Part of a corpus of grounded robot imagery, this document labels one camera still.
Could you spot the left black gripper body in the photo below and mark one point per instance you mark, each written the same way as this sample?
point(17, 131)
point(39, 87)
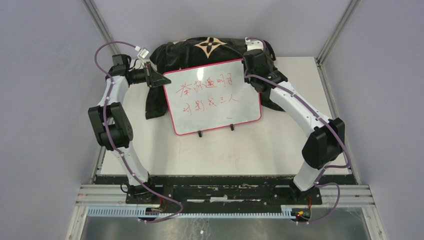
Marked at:
point(143, 75)

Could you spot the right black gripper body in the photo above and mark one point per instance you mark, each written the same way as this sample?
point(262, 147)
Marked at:
point(249, 80)

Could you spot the pink framed whiteboard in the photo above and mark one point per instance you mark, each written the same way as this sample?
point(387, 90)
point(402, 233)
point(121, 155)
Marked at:
point(210, 97)

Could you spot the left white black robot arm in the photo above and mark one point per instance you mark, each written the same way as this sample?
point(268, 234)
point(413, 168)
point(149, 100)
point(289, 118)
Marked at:
point(112, 127)

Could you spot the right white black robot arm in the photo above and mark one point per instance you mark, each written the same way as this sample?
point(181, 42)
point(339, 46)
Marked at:
point(325, 136)

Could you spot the black floral plush pillow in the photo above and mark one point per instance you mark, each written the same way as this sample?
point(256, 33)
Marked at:
point(195, 52)

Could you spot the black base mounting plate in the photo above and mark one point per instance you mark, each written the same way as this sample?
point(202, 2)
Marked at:
point(216, 194)

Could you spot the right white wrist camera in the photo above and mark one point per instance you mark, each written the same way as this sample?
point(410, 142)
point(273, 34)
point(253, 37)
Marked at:
point(255, 44)

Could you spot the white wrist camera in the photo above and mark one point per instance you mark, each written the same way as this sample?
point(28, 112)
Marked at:
point(255, 44)
point(142, 54)

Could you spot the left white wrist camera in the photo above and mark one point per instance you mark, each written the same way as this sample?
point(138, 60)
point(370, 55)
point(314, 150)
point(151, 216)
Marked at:
point(142, 54)

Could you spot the grey slotted cable duct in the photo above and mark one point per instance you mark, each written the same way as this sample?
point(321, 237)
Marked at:
point(142, 212)

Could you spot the aluminium frame rail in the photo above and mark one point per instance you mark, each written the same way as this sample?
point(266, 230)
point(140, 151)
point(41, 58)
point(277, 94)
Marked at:
point(351, 196)

